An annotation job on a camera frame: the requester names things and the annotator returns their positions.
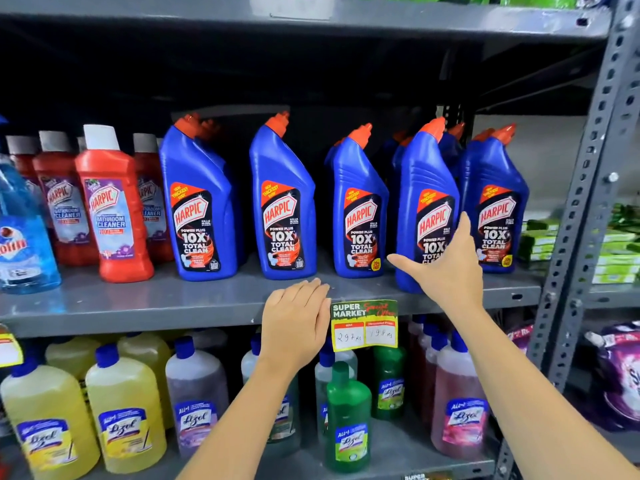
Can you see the row of blue Harpic bottles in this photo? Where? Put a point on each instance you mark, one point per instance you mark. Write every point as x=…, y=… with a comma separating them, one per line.
x=200, y=209

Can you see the person's right hand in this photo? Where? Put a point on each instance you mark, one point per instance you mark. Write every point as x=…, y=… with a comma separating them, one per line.
x=455, y=279

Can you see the stack of green soap bars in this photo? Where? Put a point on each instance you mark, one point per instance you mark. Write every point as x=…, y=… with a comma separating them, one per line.
x=615, y=267

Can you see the person's right forearm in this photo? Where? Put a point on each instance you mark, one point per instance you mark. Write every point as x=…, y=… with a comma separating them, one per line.
x=540, y=409

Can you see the pink detergent pouch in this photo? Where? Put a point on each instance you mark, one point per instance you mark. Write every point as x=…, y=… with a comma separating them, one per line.
x=520, y=334

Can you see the grey metal shelf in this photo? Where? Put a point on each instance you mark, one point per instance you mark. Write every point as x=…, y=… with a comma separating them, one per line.
x=150, y=299

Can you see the grey metal rack unit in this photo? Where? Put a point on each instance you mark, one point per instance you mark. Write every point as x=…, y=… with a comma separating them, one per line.
x=615, y=295

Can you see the person's left hand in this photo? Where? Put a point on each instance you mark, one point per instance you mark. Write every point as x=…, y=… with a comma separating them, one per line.
x=295, y=329

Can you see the row of red Harpic bottles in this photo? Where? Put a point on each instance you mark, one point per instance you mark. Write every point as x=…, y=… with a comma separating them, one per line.
x=115, y=209

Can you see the purple softener pouch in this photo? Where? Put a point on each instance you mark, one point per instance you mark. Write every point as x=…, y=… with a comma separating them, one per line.
x=620, y=379

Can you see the blue Colin spray bottle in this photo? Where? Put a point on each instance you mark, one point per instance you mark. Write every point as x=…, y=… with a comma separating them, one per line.
x=22, y=234

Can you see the person's left forearm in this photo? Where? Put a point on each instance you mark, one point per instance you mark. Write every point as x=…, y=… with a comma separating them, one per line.
x=235, y=434

